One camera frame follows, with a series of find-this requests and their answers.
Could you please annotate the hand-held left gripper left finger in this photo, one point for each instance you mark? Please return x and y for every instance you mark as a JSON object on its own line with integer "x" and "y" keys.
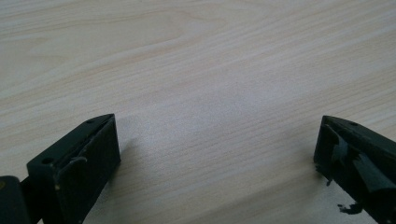
{"x": 84, "y": 155}

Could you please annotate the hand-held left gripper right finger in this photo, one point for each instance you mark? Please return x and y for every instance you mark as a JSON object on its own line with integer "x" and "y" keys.
{"x": 358, "y": 155}

